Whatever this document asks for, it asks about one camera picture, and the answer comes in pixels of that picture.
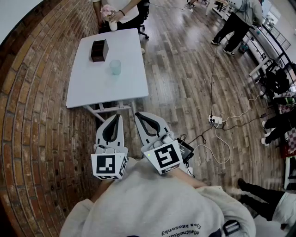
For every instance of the pink flower bunch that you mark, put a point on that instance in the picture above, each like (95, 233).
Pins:
(107, 11)

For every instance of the person's right forearm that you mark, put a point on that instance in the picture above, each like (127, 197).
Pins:
(185, 178)

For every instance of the grey sweatshirt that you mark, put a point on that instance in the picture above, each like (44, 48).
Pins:
(150, 203)

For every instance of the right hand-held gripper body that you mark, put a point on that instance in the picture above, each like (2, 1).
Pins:
(166, 157)

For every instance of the white power strip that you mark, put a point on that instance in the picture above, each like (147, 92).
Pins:
(215, 119)

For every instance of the white table leg frame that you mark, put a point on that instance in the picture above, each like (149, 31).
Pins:
(101, 110)

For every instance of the white flower vase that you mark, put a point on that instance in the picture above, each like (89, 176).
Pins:
(113, 26)

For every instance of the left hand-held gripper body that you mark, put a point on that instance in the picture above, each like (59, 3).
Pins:
(108, 165)

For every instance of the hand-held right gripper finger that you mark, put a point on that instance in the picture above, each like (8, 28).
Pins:
(163, 127)
(144, 139)

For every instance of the person's left forearm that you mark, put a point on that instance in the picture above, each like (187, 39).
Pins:
(99, 189)

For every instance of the white desk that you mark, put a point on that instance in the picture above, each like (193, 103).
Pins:
(260, 53)

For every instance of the dark brown box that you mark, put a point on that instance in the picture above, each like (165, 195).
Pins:
(99, 52)

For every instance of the black backpack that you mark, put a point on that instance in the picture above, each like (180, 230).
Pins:
(277, 81)

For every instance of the black office chair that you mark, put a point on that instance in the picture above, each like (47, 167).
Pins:
(143, 14)

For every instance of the translucent green cup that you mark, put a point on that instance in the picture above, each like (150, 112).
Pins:
(115, 68)

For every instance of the purple checkered cloth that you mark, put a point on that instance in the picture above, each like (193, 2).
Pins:
(291, 141)

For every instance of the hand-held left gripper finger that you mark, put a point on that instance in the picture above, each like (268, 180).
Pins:
(120, 139)
(100, 134)

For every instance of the black device box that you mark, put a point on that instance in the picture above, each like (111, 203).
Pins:
(186, 150)

